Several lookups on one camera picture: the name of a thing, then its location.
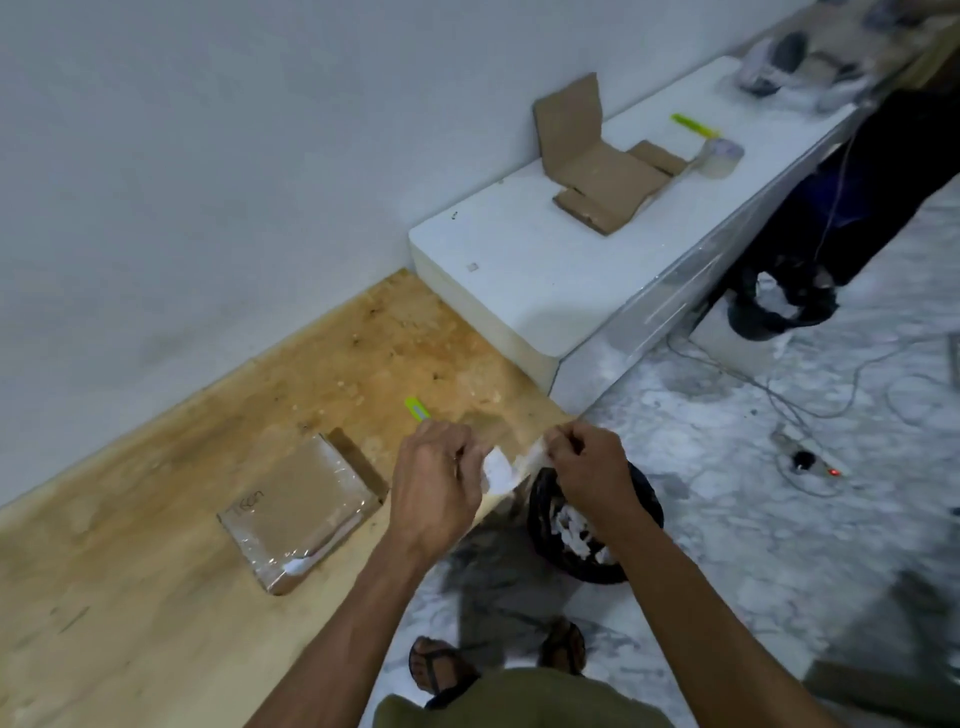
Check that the person's right hand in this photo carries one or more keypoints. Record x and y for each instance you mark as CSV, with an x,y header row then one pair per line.
x,y
596,484

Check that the person's left hand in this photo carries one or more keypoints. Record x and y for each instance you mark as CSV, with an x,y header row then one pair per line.
x,y
431,491

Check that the person's left thumb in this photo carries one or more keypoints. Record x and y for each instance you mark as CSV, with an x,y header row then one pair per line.
x,y
472,465

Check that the person's right thumb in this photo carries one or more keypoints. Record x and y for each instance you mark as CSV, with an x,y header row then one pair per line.
x,y
561,446

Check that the white paper strip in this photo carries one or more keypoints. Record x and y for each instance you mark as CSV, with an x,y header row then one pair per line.
x,y
501,469

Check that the green utility knife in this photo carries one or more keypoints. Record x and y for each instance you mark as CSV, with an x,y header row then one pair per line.
x,y
415,408

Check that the person's right forearm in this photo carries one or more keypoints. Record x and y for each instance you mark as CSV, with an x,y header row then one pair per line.
x,y
705,637

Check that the person's left forearm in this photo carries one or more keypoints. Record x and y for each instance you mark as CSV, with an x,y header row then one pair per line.
x,y
352,637

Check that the white paper scraps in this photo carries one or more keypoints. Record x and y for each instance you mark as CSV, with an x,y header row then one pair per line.
x,y
574,529

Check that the black trash bin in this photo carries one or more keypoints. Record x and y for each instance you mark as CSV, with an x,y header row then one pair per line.
x,y
551,540

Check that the silver metal bench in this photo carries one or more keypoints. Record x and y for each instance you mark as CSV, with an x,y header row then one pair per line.
x,y
660,300

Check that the plastic wrapped cardboard box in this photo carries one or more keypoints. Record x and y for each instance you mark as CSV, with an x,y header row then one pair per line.
x,y
300,510

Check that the white foam slab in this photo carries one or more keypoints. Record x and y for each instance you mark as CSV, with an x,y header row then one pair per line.
x,y
585,255

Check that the black sandal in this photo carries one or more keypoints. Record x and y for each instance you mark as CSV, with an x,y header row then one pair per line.
x,y
439,671
564,645

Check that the white box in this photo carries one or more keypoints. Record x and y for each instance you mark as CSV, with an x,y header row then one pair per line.
x,y
739,346

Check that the black plug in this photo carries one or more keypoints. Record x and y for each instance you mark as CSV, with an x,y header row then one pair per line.
x,y
803,460

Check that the olive green shorts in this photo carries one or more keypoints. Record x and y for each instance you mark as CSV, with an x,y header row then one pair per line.
x,y
525,703

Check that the white power strip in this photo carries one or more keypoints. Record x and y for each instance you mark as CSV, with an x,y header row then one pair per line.
x,y
814,454

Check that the black round fan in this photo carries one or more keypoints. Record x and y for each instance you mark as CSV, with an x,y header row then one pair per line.
x,y
784,304

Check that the open brown cardboard box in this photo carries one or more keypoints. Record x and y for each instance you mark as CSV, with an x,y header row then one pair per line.
x,y
596,169

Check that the clear tape roll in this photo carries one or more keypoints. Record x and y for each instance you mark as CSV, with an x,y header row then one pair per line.
x,y
718,156

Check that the grey white shoe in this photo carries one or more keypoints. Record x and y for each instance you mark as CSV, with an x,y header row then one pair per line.
x,y
772,64

